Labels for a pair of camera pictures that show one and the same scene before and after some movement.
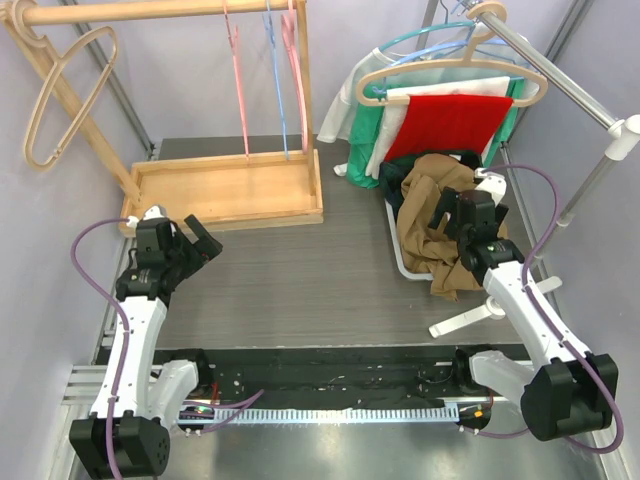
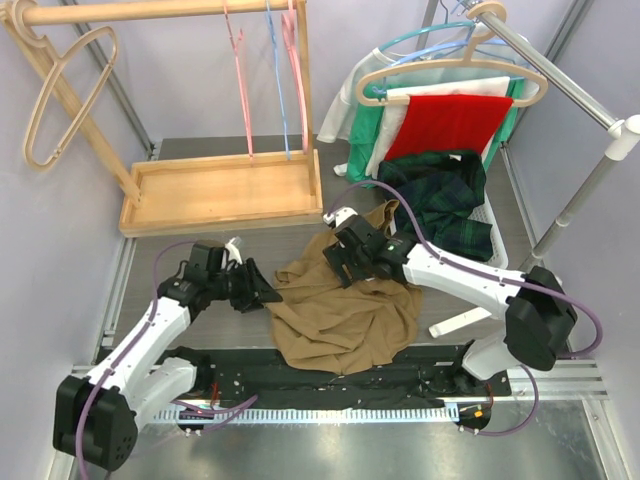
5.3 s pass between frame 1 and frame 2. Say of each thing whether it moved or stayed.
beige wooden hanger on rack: stayed
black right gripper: moved
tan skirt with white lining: moved
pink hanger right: stayed
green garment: stayed
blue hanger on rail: stayed
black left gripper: moved
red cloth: stayed
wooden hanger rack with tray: stayed
